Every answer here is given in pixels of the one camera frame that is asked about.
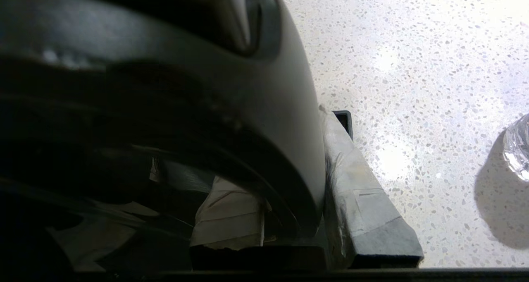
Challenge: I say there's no clear water bottle red cap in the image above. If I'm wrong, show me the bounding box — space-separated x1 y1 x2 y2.
502 113 529 182

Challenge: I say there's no black electric kettle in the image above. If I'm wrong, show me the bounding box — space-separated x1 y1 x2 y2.
0 0 327 272

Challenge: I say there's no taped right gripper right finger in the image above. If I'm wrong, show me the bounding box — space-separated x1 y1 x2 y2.
318 104 425 270

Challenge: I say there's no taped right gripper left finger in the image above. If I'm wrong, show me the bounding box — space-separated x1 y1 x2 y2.
189 176 271 250

